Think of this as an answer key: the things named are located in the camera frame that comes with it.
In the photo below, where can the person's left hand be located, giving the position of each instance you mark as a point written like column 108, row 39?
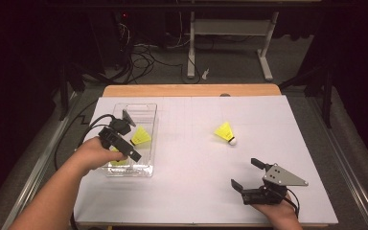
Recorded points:
column 96, row 156

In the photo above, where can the white table cover board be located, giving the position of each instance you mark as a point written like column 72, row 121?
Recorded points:
column 188, row 204

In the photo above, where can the black metal stand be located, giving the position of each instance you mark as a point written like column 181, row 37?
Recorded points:
column 326, row 105
column 64, row 96

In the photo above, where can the grey round table grommet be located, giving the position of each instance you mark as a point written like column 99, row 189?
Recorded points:
column 225, row 95

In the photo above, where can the grey metal floor rail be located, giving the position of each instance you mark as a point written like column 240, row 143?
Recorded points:
column 348, row 172
column 49, row 143

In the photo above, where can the small white floor object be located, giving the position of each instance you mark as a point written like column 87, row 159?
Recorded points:
column 206, row 73

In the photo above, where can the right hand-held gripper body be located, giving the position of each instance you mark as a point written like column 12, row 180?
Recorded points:
column 265, row 195

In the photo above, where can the white metal desk frame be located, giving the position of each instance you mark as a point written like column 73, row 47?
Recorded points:
column 230, row 27

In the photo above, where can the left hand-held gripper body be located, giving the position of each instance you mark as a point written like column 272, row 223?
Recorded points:
column 113, row 139

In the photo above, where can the clear plastic tray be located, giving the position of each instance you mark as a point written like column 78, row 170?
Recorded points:
column 142, row 115

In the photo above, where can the yellow shuttlecock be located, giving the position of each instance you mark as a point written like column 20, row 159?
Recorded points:
column 142, row 136
column 118, row 162
column 225, row 131

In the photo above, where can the dark equipment box red light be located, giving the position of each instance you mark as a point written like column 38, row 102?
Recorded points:
column 111, row 35

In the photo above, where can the person's right hand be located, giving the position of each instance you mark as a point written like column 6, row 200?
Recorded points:
column 278, row 212

